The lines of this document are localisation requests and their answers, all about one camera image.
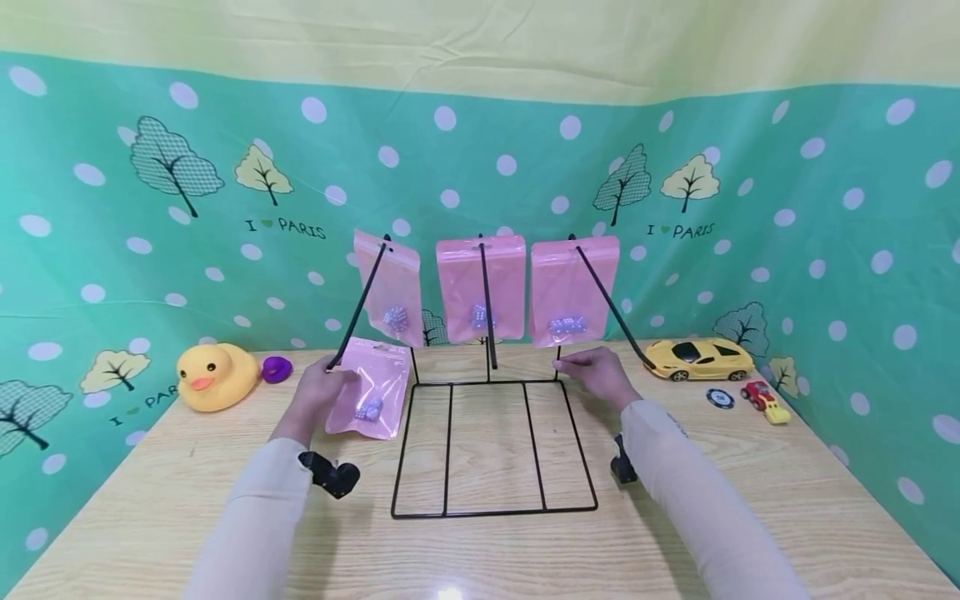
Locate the person's left forearm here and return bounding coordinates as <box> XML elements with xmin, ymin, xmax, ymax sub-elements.
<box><xmin>182</xmin><ymin>436</ymin><xmax>316</xmax><ymax>600</ymax></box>

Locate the yellow rubber duck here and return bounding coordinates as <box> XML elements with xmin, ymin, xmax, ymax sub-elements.
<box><xmin>175</xmin><ymin>341</ymin><xmax>263</xmax><ymax>414</ymax></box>

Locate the red and yellow toy vehicle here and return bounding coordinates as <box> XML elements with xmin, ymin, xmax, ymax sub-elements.
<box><xmin>739</xmin><ymin>380</ymin><xmax>793</xmax><ymax>427</ymax></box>

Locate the black wire display rack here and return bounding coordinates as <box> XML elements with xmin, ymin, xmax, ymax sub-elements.
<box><xmin>325</xmin><ymin>232</ymin><xmax>658</xmax><ymax>520</ymax></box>

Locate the person's right forearm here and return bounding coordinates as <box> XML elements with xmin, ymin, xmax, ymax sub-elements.
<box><xmin>619</xmin><ymin>398</ymin><xmax>813</xmax><ymax>600</ymax></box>

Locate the pink zip bag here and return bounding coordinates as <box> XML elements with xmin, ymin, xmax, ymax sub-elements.
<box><xmin>528</xmin><ymin>235</ymin><xmax>623</xmax><ymax>349</ymax></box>
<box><xmin>435</xmin><ymin>234</ymin><xmax>528</xmax><ymax>346</ymax></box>
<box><xmin>324</xmin><ymin>337</ymin><xmax>413</xmax><ymax>442</ymax></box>
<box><xmin>352</xmin><ymin>228</ymin><xmax>426</xmax><ymax>350</ymax></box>

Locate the black wrist band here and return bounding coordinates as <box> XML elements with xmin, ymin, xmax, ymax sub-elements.
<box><xmin>297</xmin><ymin>450</ymin><xmax>362</xmax><ymax>500</ymax></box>
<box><xmin>608</xmin><ymin>432</ymin><xmax>639</xmax><ymax>487</ymax></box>

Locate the person's left hand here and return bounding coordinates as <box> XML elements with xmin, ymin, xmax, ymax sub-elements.
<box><xmin>270</xmin><ymin>357</ymin><xmax>363</xmax><ymax>455</ymax></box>

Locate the yellow toy sports car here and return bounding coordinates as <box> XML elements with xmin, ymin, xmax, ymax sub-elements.
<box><xmin>642</xmin><ymin>337</ymin><xmax>757</xmax><ymax>383</ymax></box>

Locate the person's right hand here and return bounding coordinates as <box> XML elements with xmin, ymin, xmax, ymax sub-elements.
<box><xmin>552</xmin><ymin>346</ymin><xmax>645</xmax><ymax>414</ymax></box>

